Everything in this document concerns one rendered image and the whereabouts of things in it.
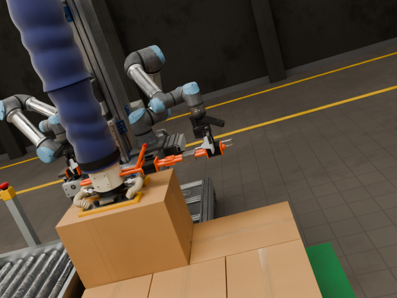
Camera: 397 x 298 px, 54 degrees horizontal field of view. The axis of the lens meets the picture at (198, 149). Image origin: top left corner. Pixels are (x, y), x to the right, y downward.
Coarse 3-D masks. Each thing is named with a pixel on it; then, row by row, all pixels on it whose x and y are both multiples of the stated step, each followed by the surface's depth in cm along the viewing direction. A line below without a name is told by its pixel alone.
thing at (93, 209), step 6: (138, 192) 207; (120, 198) 202; (126, 198) 203; (132, 198) 201; (138, 198) 200; (90, 204) 210; (96, 204) 205; (102, 204) 206; (108, 204) 203; (114, 204) 202; (120, 204) 200; (126, 204) 199; (132, 204) 199; (84, 210) 205; (90, 210) 204; (96, 210) 202; (102, 210) 202
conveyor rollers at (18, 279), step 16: (64, 256) 256; (0, 272) 261; (16, 272) 260; (32, 272) 249; (48, 272) 250; (64, 272) 237; (0, 288) 243; (16, 288) 243; (32, 288) 232; (48, 288) 230
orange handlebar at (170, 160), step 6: (222, 144) 200; (198, 150) 203; (204, 150) 202; (168, 156) 207; (174, 156) 205; (180, 156) 204; (198, 156) 199; (162, 162) 203; (168, 162) 202; (174, 162) 201; (132, 168) 209; (138, 168) 205; (120, 174) 206; (126, 174) 206; (84, 180) 214; (90, 180) 210
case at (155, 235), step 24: (144, 192) 209; (168, 192) 205; (72, 216) 208; (96, 216) 199; (120, 216) 197; (144, 216) 196; (168, 216) 196; (72, 240) 204; (96, 240) 203; (120, 240) 203; (144, 240) 202; (168, 240) 201; (96, 264) 209; (120, 264) 208; (144, 264) 207; (168, 264) 206
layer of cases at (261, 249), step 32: (224, 224) 232; (256, 224) 222; (288, 224) 212; (192, 256) 212; (224, 256) 204; (256, 256) 196; (288, 256) 188; (96, 288) 212; (128, 288) 204; (160, 288) 196; (192, 288) 188; (224, 288) 181; (256, 288) 175; (288, 288) 169
